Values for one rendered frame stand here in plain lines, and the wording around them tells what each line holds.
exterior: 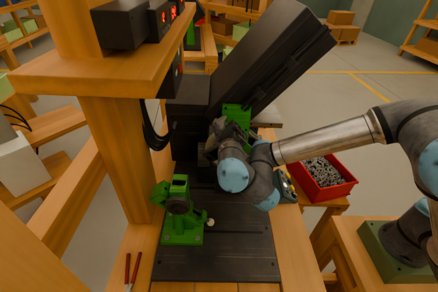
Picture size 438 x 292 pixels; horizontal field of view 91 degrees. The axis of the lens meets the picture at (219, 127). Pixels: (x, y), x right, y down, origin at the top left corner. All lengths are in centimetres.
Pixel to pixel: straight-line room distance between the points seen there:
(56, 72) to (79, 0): 13
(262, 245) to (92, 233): 149
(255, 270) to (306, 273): 17
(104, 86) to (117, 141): 24
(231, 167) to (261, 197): 13
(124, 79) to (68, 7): 17
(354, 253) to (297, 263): 26
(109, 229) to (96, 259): 21
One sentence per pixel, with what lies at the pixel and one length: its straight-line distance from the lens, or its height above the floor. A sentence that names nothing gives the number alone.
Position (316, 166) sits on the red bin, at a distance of 125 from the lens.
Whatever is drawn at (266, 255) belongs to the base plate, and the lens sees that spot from 89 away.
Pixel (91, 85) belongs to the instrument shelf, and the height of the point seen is 153.
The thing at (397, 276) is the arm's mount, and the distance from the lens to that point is 102.
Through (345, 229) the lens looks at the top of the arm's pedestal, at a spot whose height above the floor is 85.
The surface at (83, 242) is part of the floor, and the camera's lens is 209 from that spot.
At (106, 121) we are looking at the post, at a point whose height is 138.
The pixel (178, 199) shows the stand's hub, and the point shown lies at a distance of 67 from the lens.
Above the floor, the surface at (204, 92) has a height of 124.
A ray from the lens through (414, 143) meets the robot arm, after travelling 55.
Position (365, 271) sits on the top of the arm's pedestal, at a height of 85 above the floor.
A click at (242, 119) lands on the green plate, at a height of 121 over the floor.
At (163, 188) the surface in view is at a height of 114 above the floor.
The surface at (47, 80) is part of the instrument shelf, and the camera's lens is 48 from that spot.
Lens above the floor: 171
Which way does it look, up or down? 38 degrees down
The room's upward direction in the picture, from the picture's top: 3 degrees clockwise
